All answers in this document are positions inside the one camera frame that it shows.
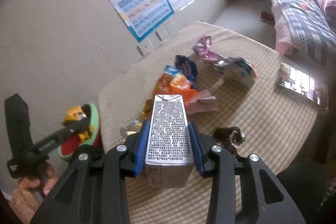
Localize white milk carton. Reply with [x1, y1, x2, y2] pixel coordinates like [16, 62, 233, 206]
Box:
[145, 94, 194, 188]

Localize dark brown foil wrapper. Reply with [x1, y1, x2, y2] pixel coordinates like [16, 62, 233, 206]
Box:
[213, 127, 246, 156]

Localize yellow snack box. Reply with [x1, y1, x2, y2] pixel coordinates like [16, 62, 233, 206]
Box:
[62, 106, 94, 144]

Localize orange snack bag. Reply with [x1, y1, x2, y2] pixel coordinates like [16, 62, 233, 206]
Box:
[153, 65, 198, 105]

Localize silver newspaper wad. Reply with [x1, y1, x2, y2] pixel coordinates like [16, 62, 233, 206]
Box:
[120, 120, 142, 139]

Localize small yellow wrapper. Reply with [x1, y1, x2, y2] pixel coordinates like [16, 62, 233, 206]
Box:
[142, 99, 153, 117]

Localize person's left hand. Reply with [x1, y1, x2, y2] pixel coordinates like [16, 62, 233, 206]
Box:
[18, 163, 58, 197]

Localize pink paper sheet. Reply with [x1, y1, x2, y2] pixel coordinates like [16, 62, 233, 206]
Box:
[185, 90, 219, 115]

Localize red bin green rim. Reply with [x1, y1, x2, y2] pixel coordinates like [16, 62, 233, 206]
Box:
[58, 103, 102, 162]

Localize beige checkered tablecloth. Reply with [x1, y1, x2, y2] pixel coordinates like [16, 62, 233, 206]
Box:
[98, 21, 319, 223]

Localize dark blue cookie wrapper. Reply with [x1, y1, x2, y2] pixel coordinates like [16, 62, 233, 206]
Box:
[175, 55, 198, 89]

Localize white blue crumpled bag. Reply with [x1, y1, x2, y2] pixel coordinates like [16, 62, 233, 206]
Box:
[214, 57, 257, 89]

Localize purple foil wrapper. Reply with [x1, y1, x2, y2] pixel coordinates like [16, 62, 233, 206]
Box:
[193, 36, 225, 64]

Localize smartphone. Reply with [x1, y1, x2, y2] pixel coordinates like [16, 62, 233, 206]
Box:
[277, 63, 329, 111]

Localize red shoes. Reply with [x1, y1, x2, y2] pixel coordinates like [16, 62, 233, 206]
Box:
[260, 11, 275, 26]

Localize bed with plaid cover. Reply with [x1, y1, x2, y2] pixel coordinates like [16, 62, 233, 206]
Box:
[272, 0, 335, 69]

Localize pink quilt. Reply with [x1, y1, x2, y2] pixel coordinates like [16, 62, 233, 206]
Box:
[315, 0, 336, 29]

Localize wall socket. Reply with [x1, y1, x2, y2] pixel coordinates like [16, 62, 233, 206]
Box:
[137, 38, 153, 56]

